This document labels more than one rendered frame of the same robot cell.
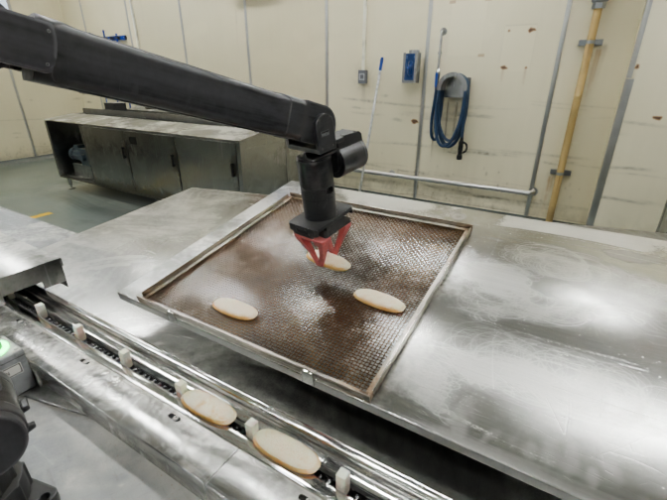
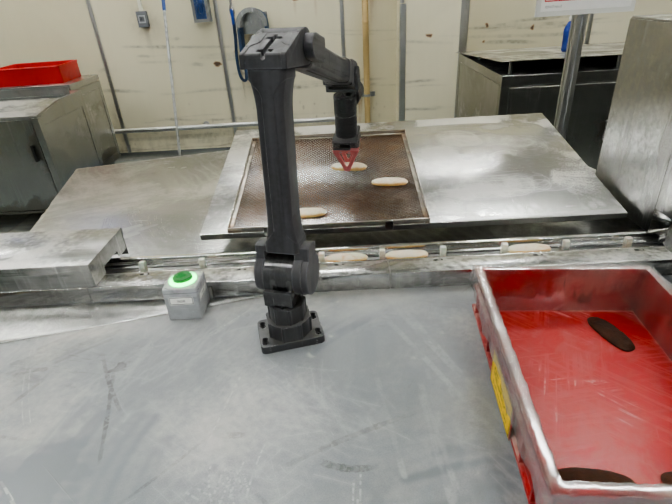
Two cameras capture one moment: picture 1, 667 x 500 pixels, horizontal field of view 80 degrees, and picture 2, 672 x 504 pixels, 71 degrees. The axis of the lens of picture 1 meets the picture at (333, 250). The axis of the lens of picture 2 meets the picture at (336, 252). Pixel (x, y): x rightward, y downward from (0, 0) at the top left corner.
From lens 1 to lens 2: 0.78 m
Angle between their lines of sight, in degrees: 27
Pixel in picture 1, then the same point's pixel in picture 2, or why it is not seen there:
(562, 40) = not seen: outside the picture
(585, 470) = (527, 210)
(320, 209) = (352, 129)
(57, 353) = (213, 273)
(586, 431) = (519, 198)
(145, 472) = (342, 294)
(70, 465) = not seen: hidden behind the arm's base
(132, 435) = (327, 277)
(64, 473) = not seen: hidden behind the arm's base
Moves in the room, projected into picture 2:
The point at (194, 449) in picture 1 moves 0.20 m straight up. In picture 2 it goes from (368, 268) to (365, 182)
